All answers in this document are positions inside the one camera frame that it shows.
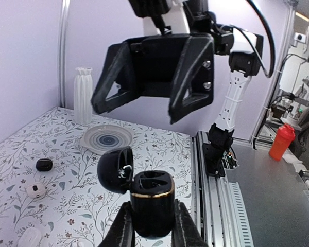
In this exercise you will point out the round white earbud case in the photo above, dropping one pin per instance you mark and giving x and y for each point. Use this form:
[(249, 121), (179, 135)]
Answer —
[(36, 190)]

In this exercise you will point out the aluminium front rail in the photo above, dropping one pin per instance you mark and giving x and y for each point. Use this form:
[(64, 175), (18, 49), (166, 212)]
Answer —
[(223, 216)]

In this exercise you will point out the white ribbed vase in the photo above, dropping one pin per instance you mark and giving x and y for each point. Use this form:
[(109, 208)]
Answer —
[(83, 90)]

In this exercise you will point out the small black earbud case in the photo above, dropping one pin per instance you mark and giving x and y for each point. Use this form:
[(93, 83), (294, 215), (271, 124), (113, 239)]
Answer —
[(44, 165)]

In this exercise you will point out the white earbud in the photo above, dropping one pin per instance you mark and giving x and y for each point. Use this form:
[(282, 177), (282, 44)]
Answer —
[(109, 220)]

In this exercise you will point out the swirl pattern plate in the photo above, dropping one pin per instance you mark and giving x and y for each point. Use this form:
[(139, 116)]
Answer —
[(101, 139)]

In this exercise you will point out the flat white earbud case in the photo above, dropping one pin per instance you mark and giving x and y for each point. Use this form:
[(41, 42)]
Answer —
[(30, 238)]

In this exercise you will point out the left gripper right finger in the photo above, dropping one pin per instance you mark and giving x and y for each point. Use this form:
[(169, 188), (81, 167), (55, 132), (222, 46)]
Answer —
[(185, 232)]

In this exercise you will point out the black earbud charging case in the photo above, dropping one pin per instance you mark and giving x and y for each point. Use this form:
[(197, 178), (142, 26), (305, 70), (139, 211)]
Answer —
[(152, 192)]

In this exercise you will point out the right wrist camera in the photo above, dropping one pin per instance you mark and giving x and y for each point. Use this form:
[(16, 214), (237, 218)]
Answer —
[(161, 17)]

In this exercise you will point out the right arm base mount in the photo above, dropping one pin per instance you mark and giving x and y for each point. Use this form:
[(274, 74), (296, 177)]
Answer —
[(217, 161)]

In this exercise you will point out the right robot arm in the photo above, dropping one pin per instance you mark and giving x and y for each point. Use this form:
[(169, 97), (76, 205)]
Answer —
[(244, 51)]

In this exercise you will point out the floral table mat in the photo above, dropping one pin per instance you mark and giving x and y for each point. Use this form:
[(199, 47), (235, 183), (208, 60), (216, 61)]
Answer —
[(75, 206)]

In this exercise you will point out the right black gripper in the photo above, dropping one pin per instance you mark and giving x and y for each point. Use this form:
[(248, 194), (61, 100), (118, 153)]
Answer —
[(176, 66)]

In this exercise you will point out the right metal frame post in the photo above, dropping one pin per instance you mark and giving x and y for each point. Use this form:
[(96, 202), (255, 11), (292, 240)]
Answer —
[(65, 7)]

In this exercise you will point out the red shaker bottle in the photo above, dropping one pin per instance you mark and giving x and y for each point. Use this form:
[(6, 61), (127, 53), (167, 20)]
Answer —
[(284, 137)]

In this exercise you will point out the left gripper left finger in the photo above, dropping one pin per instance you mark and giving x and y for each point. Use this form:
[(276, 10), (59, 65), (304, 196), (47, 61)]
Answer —
[(121, 232)]

